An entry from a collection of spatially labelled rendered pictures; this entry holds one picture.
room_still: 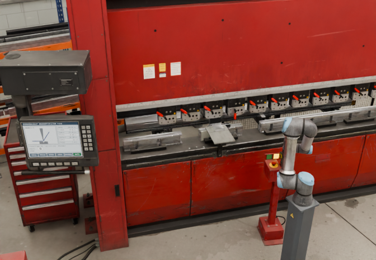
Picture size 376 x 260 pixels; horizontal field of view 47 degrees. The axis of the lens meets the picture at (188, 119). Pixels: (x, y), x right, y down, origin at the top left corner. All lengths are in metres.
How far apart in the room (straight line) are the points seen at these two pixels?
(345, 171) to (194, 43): 2.07
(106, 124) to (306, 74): 1.75
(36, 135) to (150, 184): 1.28
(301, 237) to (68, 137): 1.90
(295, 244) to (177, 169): 1.13
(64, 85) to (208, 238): 2.12
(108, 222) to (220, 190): 1.03
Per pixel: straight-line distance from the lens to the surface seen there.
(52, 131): 2.84
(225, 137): 3.63
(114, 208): 3.77
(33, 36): 4.82
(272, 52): 3.65
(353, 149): 4.44
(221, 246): 4.07
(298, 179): 3.28
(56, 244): 4.26
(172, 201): 3.97
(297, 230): 3.50
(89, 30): 3.01
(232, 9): 3.40
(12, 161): 3.92
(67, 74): 2.66
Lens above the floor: 2.92
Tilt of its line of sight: 30 degrees down
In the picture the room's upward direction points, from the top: straight up
